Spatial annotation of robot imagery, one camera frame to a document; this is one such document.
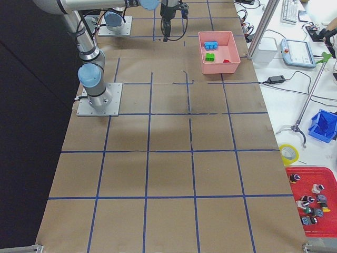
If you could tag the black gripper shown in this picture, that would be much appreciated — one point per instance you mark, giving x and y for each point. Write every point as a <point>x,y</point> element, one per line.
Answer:
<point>167,12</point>

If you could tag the blue toy block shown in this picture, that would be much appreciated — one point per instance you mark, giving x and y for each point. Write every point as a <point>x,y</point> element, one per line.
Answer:
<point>211,45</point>

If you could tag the green toy block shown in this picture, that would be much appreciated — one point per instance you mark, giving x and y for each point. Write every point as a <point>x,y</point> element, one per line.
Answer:
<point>210,57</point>

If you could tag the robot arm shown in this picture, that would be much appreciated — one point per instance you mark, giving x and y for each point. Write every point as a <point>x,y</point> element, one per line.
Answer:
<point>113,20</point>
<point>91,73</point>

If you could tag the pink plastic box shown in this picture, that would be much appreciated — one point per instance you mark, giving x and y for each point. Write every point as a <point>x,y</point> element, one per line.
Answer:
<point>226,50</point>

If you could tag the white grey box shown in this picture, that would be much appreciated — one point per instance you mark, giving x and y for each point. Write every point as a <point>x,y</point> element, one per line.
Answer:
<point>266,50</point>

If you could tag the black power adapter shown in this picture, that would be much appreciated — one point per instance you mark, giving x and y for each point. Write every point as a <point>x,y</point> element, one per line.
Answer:
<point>276,79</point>

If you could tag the white keyboard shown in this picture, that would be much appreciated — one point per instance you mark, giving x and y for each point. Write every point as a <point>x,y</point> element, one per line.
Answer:
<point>289,12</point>

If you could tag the teach pendant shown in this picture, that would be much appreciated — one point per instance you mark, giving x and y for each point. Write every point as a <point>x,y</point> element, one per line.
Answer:
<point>297,53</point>

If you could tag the brown paper table cover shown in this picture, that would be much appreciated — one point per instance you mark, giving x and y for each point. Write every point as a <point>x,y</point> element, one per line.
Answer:
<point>191,164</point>

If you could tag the reach grabber tool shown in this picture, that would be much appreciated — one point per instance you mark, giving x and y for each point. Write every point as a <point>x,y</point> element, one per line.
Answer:
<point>295,128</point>

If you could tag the yellow tape roll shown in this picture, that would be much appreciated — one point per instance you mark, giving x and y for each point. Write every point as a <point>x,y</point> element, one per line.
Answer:
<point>289,154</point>

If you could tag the blue storage bin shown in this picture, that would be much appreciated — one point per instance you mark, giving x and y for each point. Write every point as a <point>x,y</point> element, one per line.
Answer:
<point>323,126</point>

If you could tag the red plastic tray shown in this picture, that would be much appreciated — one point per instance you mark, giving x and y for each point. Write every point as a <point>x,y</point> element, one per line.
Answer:
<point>314,192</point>

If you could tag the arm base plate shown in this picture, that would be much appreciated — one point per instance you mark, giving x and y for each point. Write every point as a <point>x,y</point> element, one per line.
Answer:
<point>108,104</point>
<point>123,30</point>

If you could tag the aluminium frame post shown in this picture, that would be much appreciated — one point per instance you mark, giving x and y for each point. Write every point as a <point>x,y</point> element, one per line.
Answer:
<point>265,19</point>

